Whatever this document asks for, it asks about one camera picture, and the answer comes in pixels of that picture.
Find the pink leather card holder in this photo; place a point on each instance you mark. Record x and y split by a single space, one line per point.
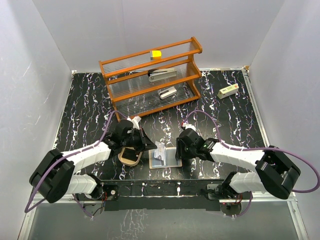
165 160

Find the orange wooden shelf rack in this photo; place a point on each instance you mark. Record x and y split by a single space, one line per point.
128 86

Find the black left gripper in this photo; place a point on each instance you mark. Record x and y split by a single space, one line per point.
148 144

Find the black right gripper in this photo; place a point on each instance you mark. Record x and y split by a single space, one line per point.
180 154

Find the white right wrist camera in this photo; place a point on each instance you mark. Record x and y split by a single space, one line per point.
186 126

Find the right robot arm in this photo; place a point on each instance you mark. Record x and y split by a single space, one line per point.
268 170

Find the yellow grey tape dispenser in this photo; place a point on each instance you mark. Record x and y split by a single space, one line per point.
155 55

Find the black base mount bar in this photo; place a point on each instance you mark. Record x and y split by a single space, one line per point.
185 194

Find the small white stapler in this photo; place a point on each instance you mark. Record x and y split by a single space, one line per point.
167 92

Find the silver patterned credit card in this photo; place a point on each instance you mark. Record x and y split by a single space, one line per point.
160 151

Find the black credit card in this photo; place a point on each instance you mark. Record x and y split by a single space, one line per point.
130 155

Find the white staples box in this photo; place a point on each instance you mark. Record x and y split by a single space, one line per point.
228 91

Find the beige card box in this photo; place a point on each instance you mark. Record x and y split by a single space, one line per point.
126 162

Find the large grey black stapler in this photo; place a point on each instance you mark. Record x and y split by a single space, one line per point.
161 74

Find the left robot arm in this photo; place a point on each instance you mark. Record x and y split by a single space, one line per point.
56 176

